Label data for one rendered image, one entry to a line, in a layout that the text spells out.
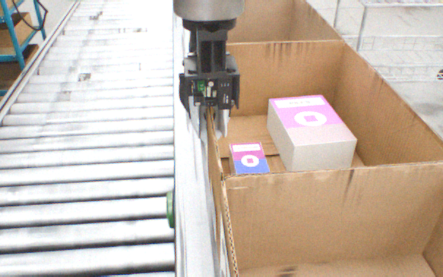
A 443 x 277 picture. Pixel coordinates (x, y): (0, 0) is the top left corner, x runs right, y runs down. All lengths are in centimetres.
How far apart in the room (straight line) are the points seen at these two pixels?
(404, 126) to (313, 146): 14
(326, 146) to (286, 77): 21
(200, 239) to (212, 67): 25
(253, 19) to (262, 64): 39
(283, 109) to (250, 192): 33
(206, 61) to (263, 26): 69
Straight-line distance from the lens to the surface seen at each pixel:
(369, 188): 50
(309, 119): 73
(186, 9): 49
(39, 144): 111
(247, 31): 119
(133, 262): 77
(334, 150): 69
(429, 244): 62
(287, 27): 122
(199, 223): 61
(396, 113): 66
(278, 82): 83
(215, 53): 52
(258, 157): 66
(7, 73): 252
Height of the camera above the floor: 133
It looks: 35 degrees down
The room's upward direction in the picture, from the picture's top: straight up
